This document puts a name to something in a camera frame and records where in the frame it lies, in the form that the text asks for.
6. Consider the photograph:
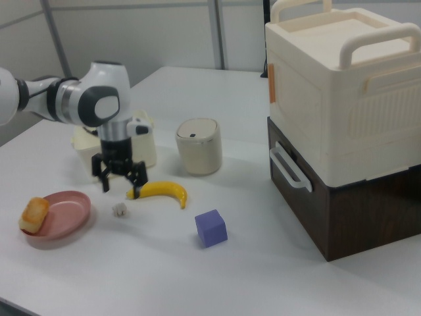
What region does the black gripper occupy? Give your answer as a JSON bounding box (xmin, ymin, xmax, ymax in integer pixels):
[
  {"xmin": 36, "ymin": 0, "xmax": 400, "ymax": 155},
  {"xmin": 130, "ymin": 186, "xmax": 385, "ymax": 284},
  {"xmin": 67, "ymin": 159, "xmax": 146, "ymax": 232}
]
[{"xmin": 91, "ymin": 137, "xmax": 148, "ymax": 200}]

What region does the toasted bread piece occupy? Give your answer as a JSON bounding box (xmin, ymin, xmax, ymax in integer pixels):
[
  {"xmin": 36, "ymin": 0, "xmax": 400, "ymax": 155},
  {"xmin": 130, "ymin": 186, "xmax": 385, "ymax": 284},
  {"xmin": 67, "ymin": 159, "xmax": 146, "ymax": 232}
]
[{"xmin": 18, "ymin": 196, "xmax": 51, "ymax": 235}]

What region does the pink plate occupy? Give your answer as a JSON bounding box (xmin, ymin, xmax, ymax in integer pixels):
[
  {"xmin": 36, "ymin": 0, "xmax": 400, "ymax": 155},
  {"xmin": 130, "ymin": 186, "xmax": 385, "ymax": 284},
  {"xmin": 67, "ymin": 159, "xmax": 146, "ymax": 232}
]
[{"xmin": 20, "ymin": 190, "xmax": 92, "ymax": 242}]

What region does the small white garlic bulb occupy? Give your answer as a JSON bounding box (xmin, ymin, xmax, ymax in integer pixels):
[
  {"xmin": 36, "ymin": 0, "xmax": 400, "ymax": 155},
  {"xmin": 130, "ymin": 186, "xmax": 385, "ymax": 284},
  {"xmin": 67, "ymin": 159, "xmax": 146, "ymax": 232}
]
[{"xmin": 111, "ymin": 201, "xmax": 130, "ymax": 219}]

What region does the white plastic bin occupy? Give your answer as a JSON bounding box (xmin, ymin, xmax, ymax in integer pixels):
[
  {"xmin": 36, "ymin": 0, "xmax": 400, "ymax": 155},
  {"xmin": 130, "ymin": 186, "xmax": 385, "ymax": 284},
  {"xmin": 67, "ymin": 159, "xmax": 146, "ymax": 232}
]
[{"xmin": 70, "ymin": 109, "xmax": 158, "ymax": 178}]

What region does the yellow banana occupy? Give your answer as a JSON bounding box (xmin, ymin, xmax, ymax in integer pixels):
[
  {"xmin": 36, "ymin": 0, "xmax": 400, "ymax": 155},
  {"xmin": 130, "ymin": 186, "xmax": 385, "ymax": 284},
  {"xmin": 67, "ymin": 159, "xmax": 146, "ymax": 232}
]
[{"xmin": 126, "ymin": 180, "xmax": 189, "ymax": 211}]

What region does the beige mini trash can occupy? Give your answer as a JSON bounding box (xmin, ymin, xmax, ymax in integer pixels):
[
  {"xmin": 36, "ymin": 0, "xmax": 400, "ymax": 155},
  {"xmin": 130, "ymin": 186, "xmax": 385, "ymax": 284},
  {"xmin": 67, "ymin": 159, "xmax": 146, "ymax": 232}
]
[{"xmin": 174, "ymin": 117, "xmax": 223, "ymax": 176}]

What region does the purple cube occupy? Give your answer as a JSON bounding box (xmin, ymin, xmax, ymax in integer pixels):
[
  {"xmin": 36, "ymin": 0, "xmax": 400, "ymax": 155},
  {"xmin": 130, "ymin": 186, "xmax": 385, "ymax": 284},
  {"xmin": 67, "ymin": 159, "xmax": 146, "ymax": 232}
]
[{"xmin": 194, "ymin": 209, "xmax": 229, "ymax": 250}]

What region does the orange tape strip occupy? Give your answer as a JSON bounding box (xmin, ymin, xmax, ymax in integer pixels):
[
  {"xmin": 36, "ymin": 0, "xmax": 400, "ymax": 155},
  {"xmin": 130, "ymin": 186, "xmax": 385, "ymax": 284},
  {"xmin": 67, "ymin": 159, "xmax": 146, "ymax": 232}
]
[{"xmin": 267, "ymin": 63, "xmax": 278, "ymax": 104}]

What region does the dark brown drawer box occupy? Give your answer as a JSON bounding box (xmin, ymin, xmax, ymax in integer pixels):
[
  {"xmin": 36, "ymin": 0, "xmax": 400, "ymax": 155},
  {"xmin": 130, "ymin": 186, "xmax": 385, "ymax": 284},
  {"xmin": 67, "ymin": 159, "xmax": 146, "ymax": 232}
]
[{"xmin": 266, "ymin": 116, "xmax": 421, "ymax": 263}]

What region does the white drawer handle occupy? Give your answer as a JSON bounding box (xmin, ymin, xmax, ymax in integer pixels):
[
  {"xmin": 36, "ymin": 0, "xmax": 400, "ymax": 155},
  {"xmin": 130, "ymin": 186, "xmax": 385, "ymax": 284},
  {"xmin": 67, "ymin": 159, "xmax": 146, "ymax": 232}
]
[{"xmin": 269, "ymin": 140, "xmax": 314, "ymax": 193}]

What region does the black hanging cable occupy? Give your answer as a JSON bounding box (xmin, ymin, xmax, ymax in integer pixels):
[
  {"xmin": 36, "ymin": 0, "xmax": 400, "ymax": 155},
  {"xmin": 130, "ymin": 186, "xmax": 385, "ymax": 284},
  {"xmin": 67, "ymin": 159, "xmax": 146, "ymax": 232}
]
[{"xmin": 260, "ymin": 0, "xmax": 270, "ymax": 79}]

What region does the cream storage box with handles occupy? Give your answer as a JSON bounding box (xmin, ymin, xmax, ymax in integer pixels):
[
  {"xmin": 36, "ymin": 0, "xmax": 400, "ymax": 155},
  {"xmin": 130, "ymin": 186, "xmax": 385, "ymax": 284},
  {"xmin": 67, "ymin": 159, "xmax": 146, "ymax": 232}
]
[{"xmin": 264, "ymin": 0, "xmax": 421, "ymax": 187}]

